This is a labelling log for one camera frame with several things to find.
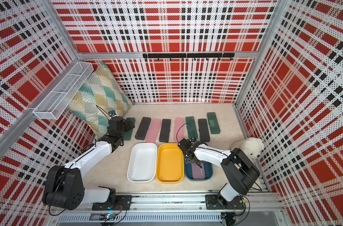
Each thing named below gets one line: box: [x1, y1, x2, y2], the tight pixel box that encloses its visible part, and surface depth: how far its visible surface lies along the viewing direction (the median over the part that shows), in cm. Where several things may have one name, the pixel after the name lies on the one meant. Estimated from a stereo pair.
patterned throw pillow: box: [67, 61, 134, 138], surface depth 92 cm
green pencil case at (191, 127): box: [185, 116, 198, 140], surface depth 106 cm
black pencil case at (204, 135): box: [197, 118, 211, 143], surface depth 104 cm
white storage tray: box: [126, 142, 158, 183], surface depth 89 cm
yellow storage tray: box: [155, 143, 185, 184], surface depth 90 cm
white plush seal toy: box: [240, 137, 265, 163], surface depth 76 cm
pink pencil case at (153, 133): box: [145, 118, 162, 144], surface depth 107 cm
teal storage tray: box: [184, 155, 214, 182], surface depth 83 cm
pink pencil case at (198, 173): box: [191, 162, 206, 179], surface depth 84 cm
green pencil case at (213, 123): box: [206, 112, 221, 135], surface depth 108 cm
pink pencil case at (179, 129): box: [172, 117, 185, 143], surface depth 109 cm
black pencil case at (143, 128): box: [134, 116, 152, 141], surface depth 106 cm
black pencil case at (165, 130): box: [159, 118, 172, 143], surface depth 106 cm
